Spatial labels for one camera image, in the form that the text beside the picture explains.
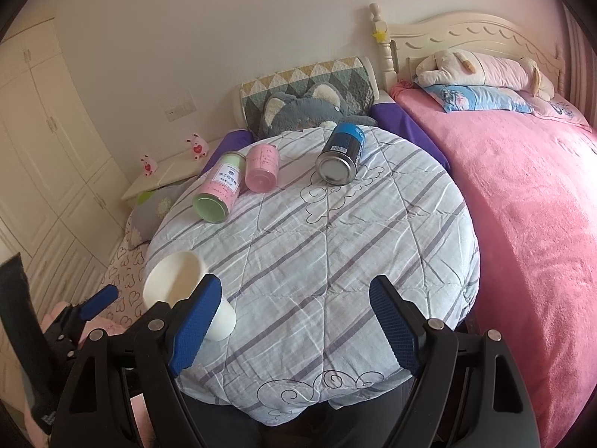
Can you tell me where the white paper cup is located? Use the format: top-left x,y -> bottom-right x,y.
143,251 -> 237,342

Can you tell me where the heart patterned bed sheet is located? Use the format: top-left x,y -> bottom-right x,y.
100,224 -> 148,329

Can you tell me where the cream wardrobe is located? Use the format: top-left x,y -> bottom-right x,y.
1,20 -> 131,317

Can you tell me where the grey floral pillow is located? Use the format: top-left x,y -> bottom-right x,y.
125,177 -> 194,251

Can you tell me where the striped white purple quilt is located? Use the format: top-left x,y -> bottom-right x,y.
146,127 -> 479,426

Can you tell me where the small pink bunny figurine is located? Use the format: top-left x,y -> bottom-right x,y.
141,154 -> 158,176

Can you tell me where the pink green labelled can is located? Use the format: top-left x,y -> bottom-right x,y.
192,152 -> 246,224

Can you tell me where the cream bedside table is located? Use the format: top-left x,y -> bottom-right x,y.
121,139 -> 223,203

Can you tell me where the large pink bunny figurine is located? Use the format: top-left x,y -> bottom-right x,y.
186,134 -> 209,161

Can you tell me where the pink fleece blanket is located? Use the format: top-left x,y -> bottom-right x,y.
391,84 -> 596,447

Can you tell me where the small pink can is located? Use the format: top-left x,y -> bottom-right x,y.
245,144 -> 279,193

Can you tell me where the blue black metal can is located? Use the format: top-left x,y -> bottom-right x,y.
316,124 -> 365,186

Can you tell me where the purple bolster cover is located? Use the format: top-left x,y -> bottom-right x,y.
199,101 -> 451,176

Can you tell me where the grey bear plush toy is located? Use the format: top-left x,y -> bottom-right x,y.
257,83 -> 378,139

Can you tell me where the blue cartoon pillow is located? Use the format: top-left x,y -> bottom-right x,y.
423,85 -> 533,114

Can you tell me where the cream pink plush dog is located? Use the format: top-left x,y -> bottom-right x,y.
415,49 -> 556,101

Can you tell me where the green diamond patterned cushion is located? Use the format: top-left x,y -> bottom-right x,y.
233,57 -> 379,136

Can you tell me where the cream wooden headboard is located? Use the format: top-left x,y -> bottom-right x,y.
369,3 -> 567,96

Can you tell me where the yellow star sticker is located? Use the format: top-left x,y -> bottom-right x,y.
373,30 -> 390,44

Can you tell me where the white wall socket panel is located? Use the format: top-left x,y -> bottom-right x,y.
164,99 -> 196,122

